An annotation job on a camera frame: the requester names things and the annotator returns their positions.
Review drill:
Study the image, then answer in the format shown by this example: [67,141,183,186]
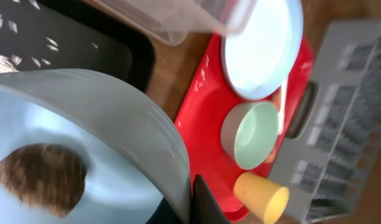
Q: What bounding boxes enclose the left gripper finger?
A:
[192,174,230,224]

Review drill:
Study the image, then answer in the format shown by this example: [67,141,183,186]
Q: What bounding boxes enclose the yellow plastic cup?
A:
[233,172,289,224]

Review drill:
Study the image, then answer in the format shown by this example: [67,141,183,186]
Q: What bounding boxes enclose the green bowl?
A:
[220,101,270,170]

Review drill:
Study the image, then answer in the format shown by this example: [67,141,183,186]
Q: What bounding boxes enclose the small light blue bowl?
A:
[0,69,191,223]

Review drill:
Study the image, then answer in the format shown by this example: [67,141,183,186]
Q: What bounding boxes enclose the brown food scrap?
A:
[0,143,87,218]

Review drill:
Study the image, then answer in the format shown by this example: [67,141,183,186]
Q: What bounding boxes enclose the white rice grains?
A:
[0,0,101,73]

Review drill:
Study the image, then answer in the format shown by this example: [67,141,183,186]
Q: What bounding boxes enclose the grey dishwasher rack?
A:
[268,19,381,223]

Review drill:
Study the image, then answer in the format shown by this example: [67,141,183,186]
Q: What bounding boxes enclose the clear plastic waste bin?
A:
[88,0,257,46]

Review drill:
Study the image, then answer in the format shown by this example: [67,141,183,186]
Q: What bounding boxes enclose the black waste tray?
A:
[0,0,155,91]

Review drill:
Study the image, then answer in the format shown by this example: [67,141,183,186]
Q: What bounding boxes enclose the red serving tray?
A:
[175,34,313,222]

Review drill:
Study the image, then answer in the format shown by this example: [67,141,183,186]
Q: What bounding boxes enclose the orange carrot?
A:
[264,90,282,164]

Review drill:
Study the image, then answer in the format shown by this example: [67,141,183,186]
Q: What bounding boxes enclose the white plastic spoon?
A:
[278,78,288,135]

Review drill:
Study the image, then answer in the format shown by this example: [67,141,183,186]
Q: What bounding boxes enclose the large light blue plate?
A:
[221,0,303,100]

